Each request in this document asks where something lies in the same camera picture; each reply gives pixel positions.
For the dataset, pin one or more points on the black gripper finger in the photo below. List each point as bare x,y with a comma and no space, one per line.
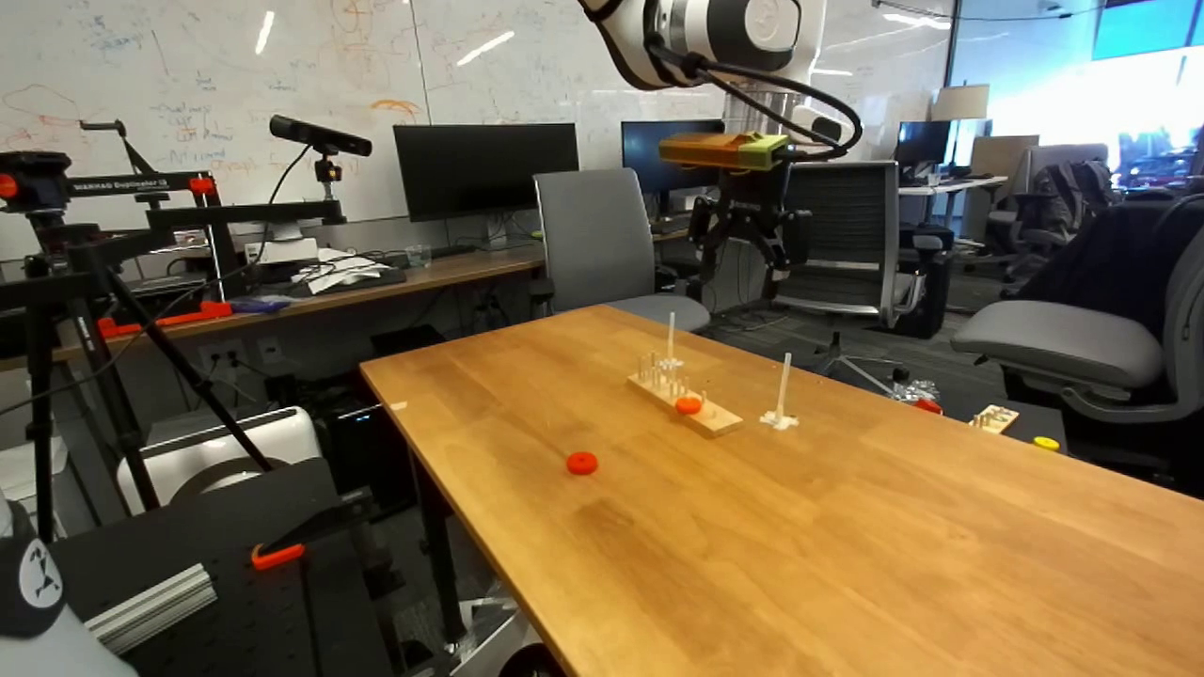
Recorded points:
797,238
701,238

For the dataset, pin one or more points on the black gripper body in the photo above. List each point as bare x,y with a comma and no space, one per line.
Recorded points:
749,200

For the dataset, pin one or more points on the white robot base unit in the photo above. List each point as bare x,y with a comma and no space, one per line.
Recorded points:
214,457

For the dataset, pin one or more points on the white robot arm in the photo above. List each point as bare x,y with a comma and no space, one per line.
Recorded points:
701,33

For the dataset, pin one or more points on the wooden stand with clear pegs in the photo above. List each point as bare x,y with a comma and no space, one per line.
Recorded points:
725,420

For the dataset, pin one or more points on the clear single peg stand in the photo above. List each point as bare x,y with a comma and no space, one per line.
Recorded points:
782,420

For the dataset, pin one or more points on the dark blue screen monitor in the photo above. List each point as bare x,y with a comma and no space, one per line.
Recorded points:
654,156

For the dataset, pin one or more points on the plain grey office chair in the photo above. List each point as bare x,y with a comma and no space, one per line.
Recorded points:
596,238

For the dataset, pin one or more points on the small red object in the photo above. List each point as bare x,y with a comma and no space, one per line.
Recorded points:
927,404

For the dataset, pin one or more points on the beige lamp shade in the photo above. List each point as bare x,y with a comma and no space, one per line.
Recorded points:
962,102

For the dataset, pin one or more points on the black computer monitor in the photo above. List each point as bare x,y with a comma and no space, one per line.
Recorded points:
484,171

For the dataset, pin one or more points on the snack bag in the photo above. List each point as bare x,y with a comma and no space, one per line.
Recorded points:
990,420

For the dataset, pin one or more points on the grey cushioned office chair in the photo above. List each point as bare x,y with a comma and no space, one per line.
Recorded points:
1068,343

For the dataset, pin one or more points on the small yellow object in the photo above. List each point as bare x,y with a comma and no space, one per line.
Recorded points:
1043,443

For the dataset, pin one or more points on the long wooden desk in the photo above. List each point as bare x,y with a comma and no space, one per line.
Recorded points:
377,289

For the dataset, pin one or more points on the pale tape piece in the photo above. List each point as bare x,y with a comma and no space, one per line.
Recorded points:
394,409

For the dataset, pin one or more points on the white crumpled papers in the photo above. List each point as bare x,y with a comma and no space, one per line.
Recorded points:
336,274

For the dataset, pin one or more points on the red items on desk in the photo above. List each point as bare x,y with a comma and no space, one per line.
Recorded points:
163,320

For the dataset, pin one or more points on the black side table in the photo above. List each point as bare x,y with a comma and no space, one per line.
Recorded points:
226,588

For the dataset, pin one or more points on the black tripod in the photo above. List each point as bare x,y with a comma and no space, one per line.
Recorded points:
76,264

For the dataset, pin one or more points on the aluminium extrusion bar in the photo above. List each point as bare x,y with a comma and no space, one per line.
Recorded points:
153,606

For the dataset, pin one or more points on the black and white cap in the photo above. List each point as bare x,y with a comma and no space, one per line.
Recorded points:
23,584

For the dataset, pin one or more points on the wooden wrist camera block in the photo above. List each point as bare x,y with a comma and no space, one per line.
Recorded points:
716,152

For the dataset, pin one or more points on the black stereo camera bar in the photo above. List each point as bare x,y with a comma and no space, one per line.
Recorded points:
321,134

